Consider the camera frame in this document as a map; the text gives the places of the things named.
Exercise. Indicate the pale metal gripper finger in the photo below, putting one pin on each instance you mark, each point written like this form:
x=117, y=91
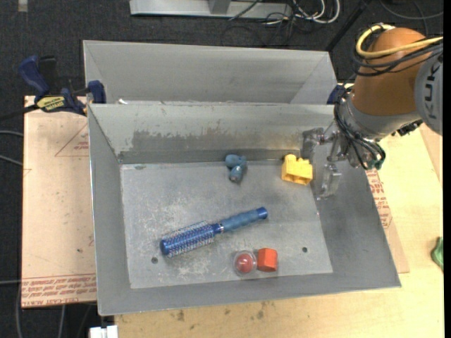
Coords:
x=329, y=181
x=311, y=141

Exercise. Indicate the yellow toy brick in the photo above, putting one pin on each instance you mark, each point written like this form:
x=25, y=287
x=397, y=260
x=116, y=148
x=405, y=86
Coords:
x=296, y=170

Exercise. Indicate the blue-grey toy figure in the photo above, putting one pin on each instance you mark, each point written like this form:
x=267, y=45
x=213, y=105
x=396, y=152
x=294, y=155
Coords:
x=235, y=169

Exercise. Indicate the orange-red block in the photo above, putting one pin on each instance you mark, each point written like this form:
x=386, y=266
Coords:
x=267, y=260

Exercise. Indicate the red ball in clear dome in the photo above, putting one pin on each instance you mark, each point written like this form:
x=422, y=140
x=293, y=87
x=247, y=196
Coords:
x=245, y=262

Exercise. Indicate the grey metal bin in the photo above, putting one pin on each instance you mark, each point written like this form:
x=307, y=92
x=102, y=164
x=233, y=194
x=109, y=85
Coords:
x=211, y=203

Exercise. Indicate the blue round hairbrush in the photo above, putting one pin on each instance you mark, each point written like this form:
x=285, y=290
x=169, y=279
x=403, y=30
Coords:
x=211, y=231

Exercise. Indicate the pale green soft thing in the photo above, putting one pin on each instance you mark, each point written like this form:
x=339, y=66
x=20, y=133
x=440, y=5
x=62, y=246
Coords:
x=438, y=253

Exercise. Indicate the brown cardboard board, red print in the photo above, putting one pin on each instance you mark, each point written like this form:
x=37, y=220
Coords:
x=56, y=206

